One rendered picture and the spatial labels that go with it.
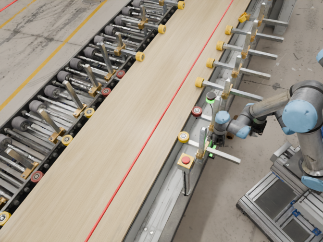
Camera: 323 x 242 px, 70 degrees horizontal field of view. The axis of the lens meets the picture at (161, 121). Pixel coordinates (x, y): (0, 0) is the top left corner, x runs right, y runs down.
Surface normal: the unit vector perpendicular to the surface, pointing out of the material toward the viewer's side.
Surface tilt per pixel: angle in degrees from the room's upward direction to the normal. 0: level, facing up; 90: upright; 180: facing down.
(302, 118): 83
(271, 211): 0
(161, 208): 0
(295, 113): 84
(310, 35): 0
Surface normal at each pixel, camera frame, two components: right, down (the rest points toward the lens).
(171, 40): -0.10, -0.57
